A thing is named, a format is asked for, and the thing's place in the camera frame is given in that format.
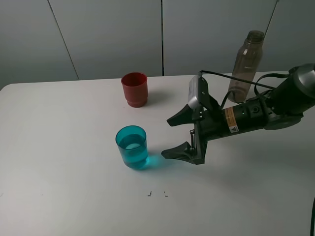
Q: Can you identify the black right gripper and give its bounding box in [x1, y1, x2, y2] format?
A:
[161, 102, 267, 165]

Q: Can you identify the smoky clear plastic bottle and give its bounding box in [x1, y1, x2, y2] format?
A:
[228, 30, 264, 103]

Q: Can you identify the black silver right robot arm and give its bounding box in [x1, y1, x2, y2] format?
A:
[161, 63, 315, 165]

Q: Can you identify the black camera cable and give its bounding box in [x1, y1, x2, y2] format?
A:
[198, 70, 315, 236]

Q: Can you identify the red plastic cup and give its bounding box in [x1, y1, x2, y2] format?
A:
[121, 72, 148, 108]

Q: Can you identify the teal translucent plastic cup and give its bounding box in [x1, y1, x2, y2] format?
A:
[115, 125, 148, 170]

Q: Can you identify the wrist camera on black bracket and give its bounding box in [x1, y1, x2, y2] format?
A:
[188, 75, 220, 111]

